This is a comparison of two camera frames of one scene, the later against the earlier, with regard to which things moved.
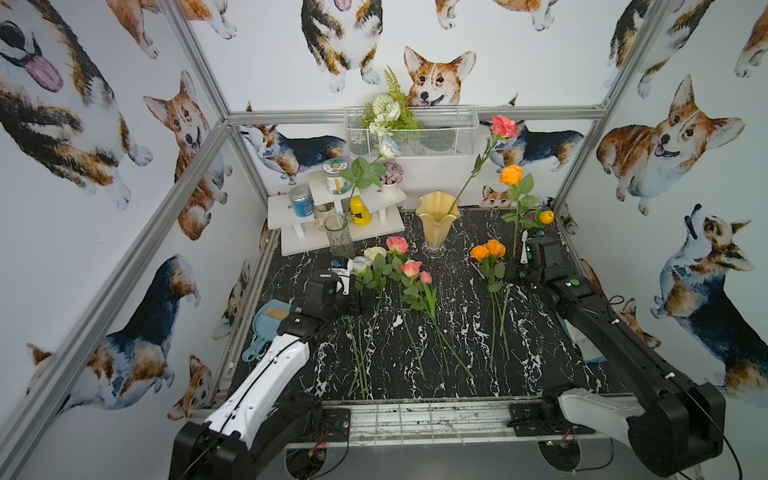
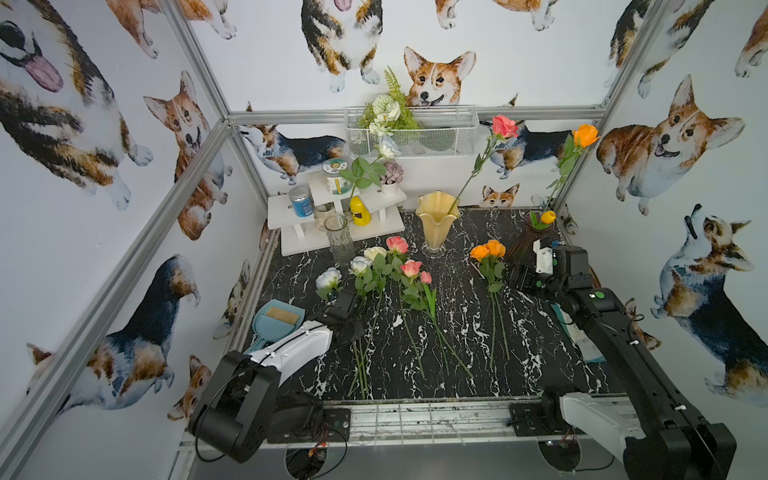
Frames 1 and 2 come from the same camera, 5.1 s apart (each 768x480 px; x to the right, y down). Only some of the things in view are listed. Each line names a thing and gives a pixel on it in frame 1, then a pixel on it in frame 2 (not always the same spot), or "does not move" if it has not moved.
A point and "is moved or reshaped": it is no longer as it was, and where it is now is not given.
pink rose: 414,297 does not move
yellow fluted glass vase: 438,212 does not move
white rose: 364,172 does not move
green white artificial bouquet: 389,113 does not move
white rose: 360,372 is moved or reshaped
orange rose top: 513,175 → 581,137
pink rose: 502,127 does not move
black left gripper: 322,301 → 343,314
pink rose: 398,246 does not move
